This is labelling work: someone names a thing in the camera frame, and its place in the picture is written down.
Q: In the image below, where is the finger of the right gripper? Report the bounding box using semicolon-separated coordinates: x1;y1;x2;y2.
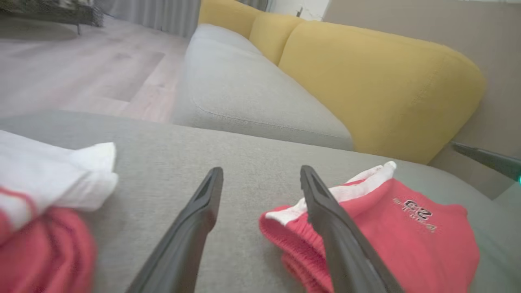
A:
451;142;521;182

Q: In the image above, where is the black frame table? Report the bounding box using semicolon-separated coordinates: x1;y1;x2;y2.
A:
0;0;103;35

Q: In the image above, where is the small grey sofa seat cushion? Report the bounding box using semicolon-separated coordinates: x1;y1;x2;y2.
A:
173;23;354;151

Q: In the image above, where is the yellow sofa back cushion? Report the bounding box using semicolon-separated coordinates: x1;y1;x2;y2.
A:
278;21;487;165
198;0;263;39
249;12;306;66

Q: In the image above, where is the grey curtain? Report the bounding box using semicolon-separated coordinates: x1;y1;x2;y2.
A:
95;0;201;39

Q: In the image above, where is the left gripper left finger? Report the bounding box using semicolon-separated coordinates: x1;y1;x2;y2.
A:
125;167;224;293

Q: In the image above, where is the large grey sofa seat cushion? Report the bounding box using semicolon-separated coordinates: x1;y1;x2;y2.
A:
0;110;521;293

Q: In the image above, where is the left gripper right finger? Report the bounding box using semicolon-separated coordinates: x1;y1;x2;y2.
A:
300;165;404;293

